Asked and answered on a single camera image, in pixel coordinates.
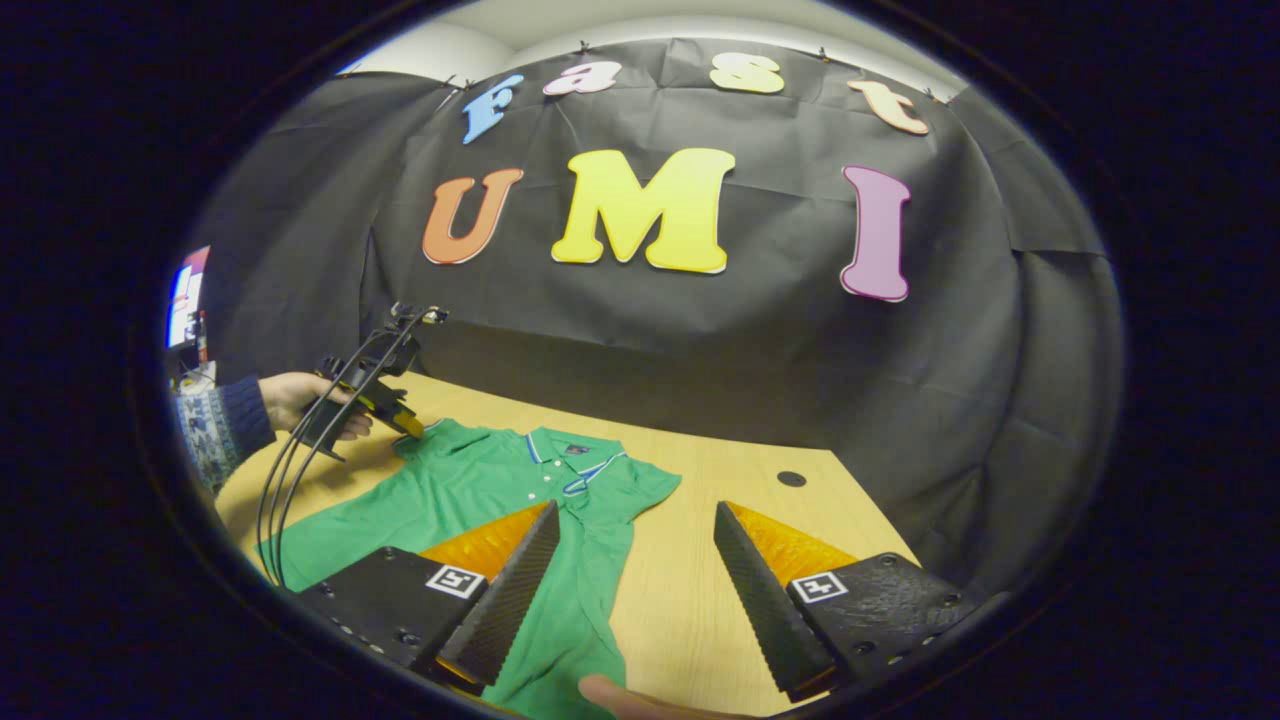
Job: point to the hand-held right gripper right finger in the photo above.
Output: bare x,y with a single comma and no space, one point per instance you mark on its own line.
765,615

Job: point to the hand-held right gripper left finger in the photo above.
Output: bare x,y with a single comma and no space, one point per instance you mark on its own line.
505,605

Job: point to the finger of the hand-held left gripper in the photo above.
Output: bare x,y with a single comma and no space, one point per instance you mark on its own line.
398,415

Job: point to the green T-shirt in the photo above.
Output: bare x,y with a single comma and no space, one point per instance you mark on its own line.
470,490

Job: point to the computer monitor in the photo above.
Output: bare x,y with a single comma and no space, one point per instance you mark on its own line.
185,300

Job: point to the black backdrop cloth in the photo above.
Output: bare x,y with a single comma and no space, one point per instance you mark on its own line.
700,340

